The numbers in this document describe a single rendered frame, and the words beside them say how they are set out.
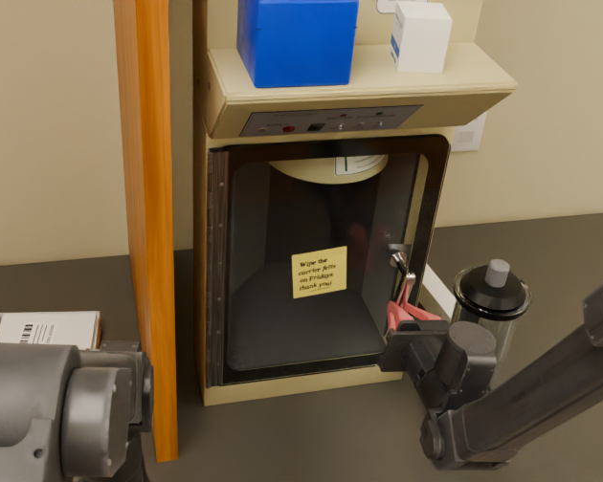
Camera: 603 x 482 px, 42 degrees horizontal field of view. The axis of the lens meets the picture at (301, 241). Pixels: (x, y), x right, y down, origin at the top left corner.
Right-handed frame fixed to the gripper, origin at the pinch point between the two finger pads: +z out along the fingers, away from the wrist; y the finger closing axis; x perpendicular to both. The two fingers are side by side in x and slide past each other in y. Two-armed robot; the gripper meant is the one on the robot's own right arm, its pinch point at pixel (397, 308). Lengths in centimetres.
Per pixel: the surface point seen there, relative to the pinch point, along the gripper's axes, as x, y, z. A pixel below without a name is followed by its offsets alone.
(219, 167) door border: -18.3, 27.3, 3.9
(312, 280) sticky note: -1.4, 11.7, 4.2
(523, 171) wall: 3, -49, 49
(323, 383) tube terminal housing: 19.7, 4.7, 5.8
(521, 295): -5.2, -16.0, -3.5
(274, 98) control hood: -32.3, 25.8, -6.7
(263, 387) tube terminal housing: 20.3, 14.2, 5.8
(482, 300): -4.1, -10.4, -3.4
